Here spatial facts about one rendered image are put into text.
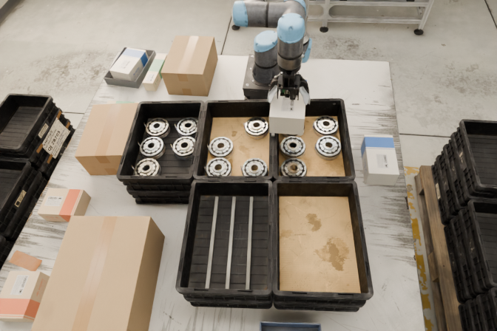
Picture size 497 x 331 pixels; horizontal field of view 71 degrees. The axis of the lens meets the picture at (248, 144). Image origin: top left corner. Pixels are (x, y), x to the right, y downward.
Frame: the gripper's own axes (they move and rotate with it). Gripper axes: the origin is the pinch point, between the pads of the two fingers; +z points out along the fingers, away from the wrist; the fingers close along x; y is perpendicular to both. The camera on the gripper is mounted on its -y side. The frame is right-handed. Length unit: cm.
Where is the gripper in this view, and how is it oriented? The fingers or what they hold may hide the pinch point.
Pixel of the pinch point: (288, 101)
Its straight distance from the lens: 127.7
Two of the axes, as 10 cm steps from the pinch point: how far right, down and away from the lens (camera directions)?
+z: 0.7, 5.7, 8.2
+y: -1.4, 8.1, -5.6
